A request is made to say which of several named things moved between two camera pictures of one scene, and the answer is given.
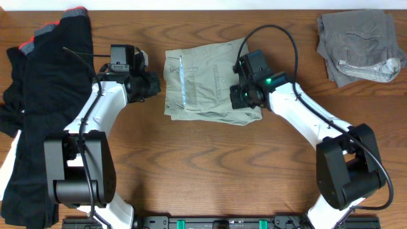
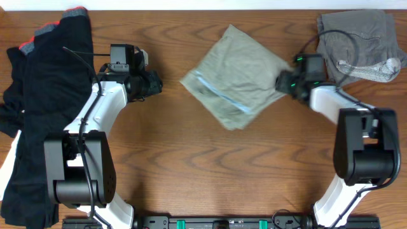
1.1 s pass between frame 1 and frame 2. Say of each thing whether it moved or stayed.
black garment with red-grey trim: stayed
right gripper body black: moved
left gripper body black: stayed
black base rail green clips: stayed
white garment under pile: stayed
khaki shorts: moved
